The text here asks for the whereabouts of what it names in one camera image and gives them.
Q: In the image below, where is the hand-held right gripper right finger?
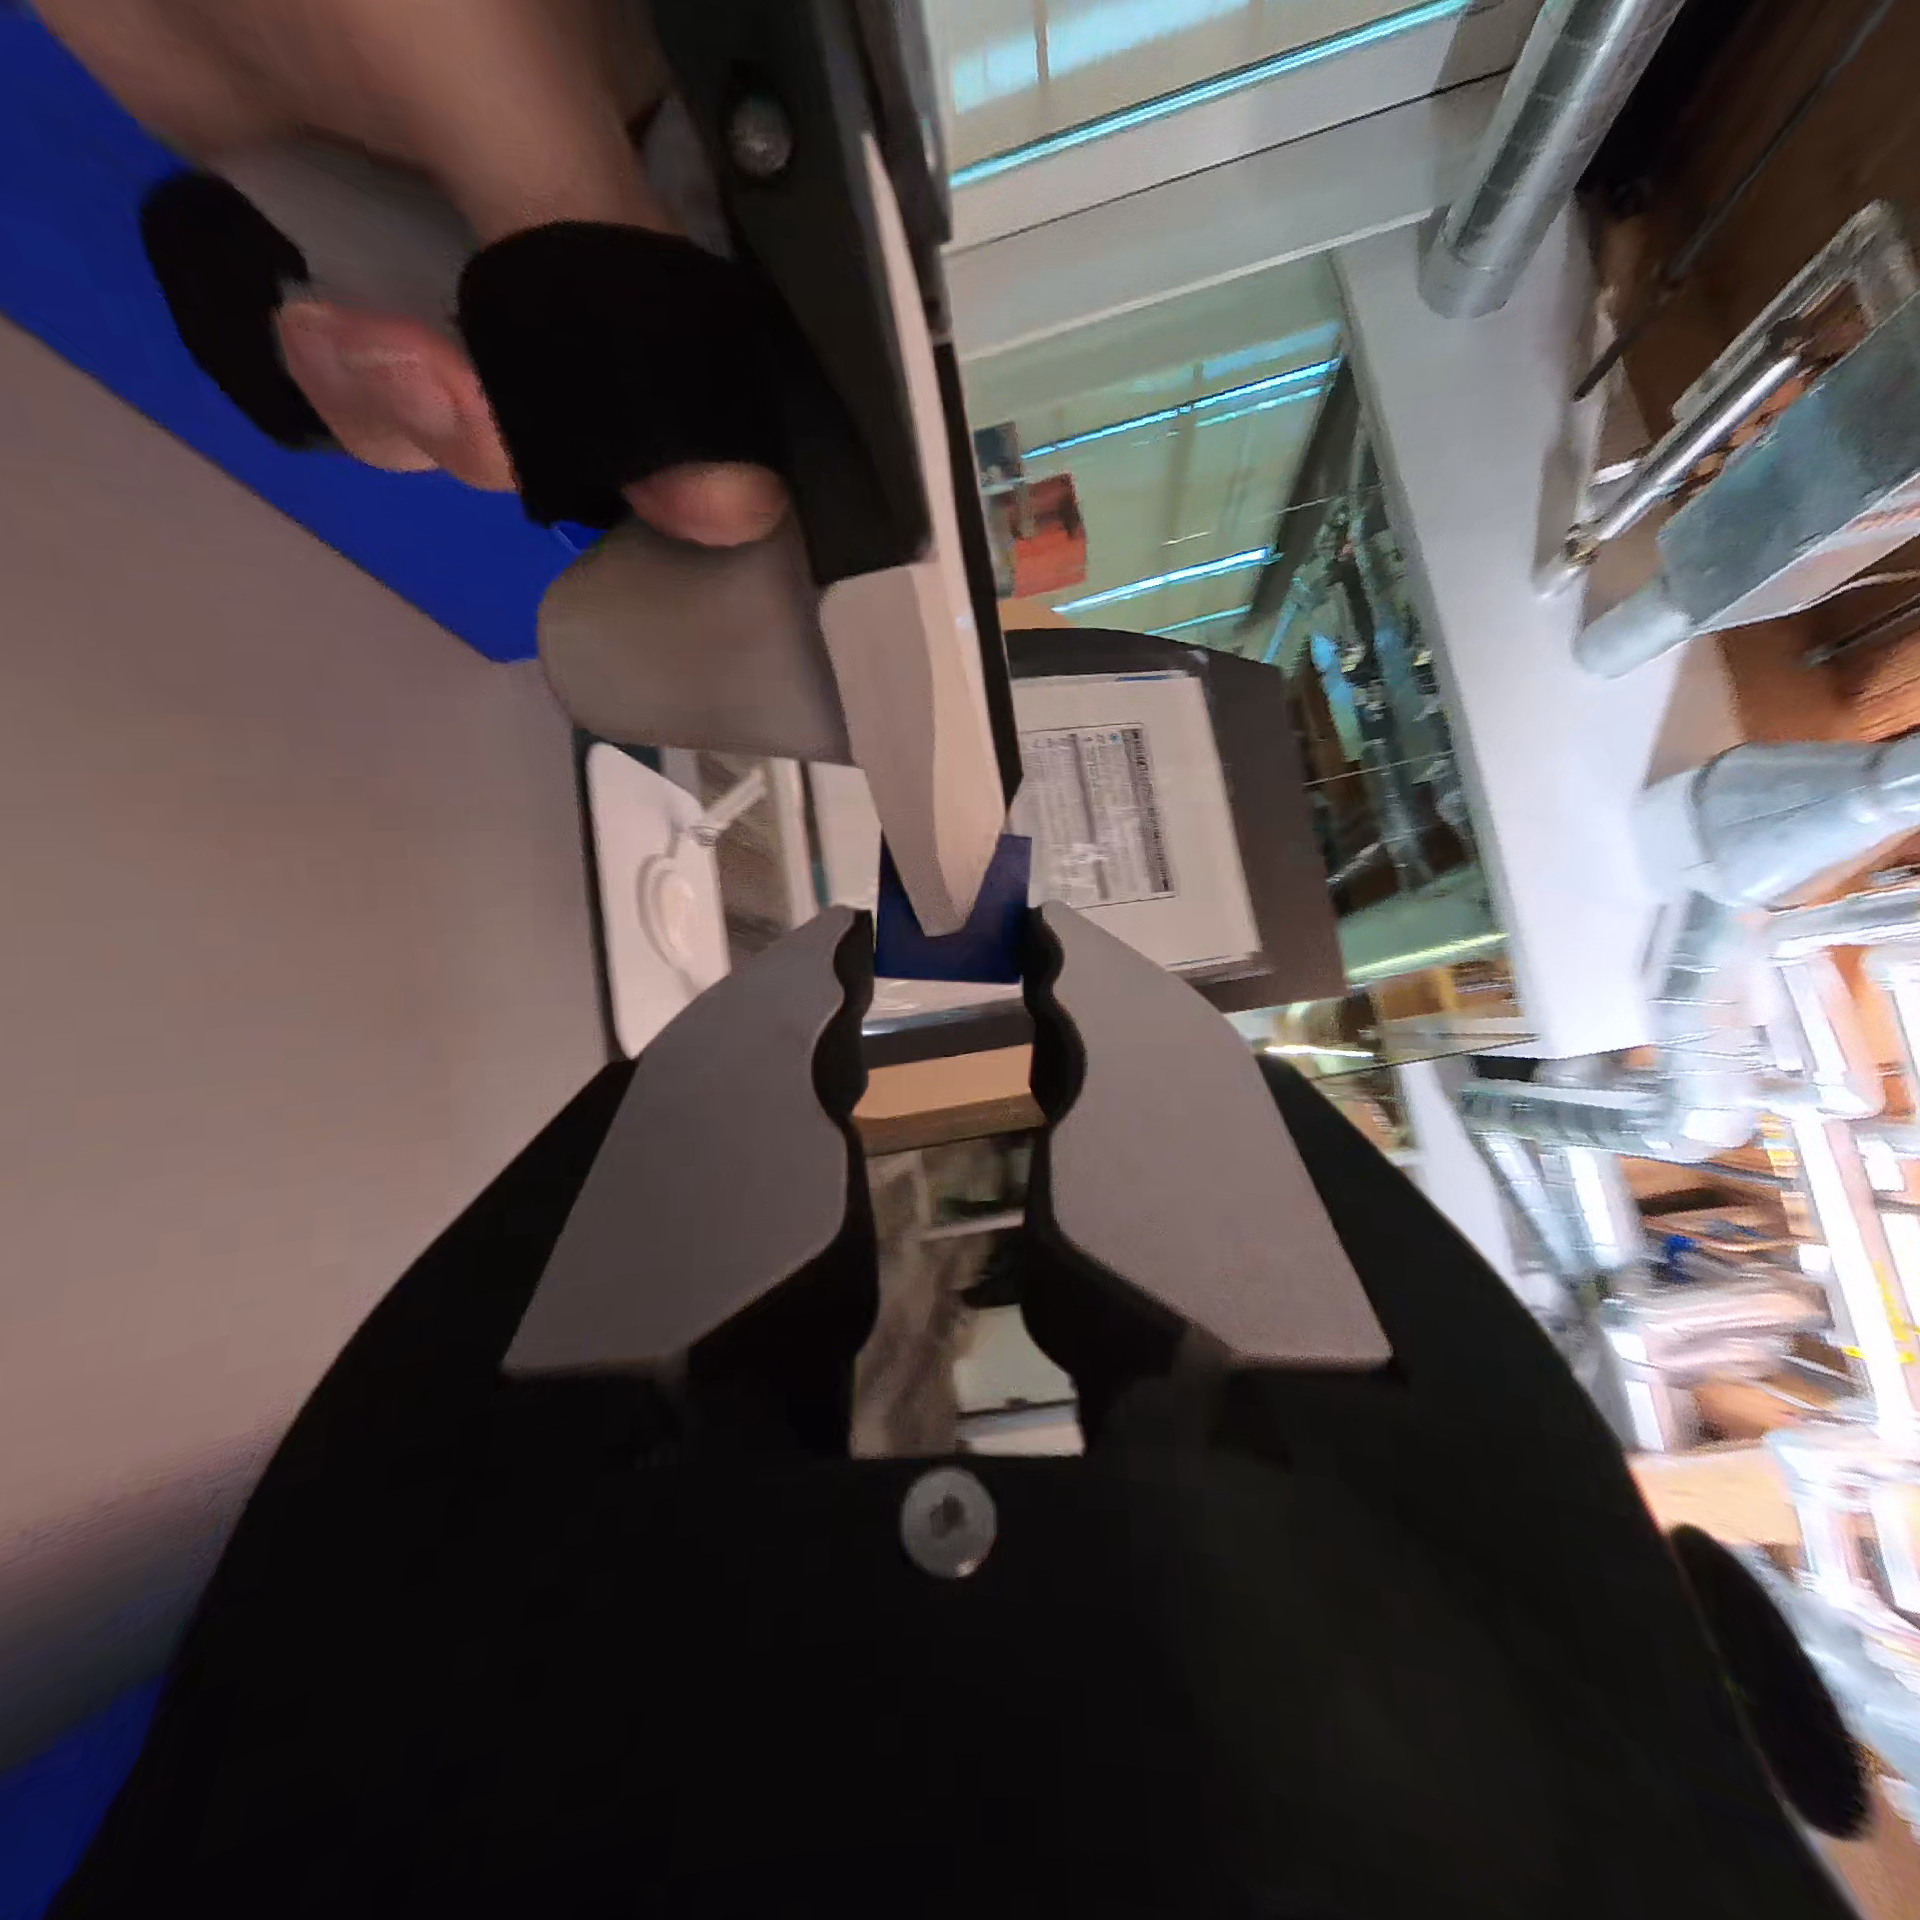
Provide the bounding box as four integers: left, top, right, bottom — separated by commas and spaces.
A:
1025, 901, 1397, 1374

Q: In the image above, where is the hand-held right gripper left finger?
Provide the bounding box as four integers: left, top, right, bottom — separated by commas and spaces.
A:
499, 908, 881, 1382

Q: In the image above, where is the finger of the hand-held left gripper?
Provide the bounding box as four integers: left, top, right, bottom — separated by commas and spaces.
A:
816, 127, 1028, 940

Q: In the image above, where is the blue block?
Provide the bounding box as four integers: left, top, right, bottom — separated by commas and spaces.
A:
874, 829, 1041, 988

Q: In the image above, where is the blue plastic bin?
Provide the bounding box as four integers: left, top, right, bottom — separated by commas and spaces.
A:
0, 0, 617, 662

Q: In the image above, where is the person's left hand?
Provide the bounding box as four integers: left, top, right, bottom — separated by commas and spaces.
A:
29, 0, 794, 552

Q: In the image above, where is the dark box with white label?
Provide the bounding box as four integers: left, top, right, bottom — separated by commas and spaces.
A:
1001, 625, 1346, 1009

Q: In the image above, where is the white moulded plastic tray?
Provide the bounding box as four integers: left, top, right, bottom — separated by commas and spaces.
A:
586, 742, 736, 1056

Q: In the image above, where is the silver round duct pipe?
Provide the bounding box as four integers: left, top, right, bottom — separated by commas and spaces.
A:
1418, 0, 1689, 320

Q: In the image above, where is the foil wrapped air duct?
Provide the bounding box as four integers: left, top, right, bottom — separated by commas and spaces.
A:
1576, 200, 1920, 676

